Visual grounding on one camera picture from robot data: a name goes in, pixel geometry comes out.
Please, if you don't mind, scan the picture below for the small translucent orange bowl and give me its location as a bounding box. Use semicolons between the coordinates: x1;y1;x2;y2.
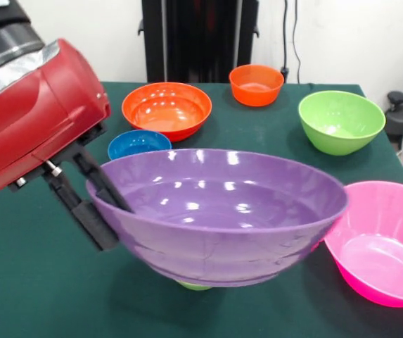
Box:
229;63;286;108

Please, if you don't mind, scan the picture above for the dark green table cloth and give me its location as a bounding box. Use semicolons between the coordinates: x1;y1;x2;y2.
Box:
0;81;403;338

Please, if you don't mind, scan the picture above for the small green bowl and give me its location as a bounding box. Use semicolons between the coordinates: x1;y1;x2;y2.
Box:
177;280;213;292

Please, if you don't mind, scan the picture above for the small dark blue bowl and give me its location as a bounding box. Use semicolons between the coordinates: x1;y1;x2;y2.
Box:
107;129;172;161

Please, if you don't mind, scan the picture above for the purple bowl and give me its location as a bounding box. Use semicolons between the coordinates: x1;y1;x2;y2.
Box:
85;148;349;288

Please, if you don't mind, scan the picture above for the black wall cable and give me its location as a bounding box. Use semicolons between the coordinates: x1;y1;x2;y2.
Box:
278;0;302;85

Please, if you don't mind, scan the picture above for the large pink bowl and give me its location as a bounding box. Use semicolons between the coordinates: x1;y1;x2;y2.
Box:
309;180;403;308

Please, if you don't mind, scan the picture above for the large green bowl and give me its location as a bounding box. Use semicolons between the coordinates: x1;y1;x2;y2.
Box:
298;90;387;156

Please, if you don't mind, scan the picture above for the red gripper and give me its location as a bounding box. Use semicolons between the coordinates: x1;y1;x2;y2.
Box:
0;38;135;252

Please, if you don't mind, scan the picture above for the large orange bowl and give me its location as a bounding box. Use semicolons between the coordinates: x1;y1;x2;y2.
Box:
121;82;212;143

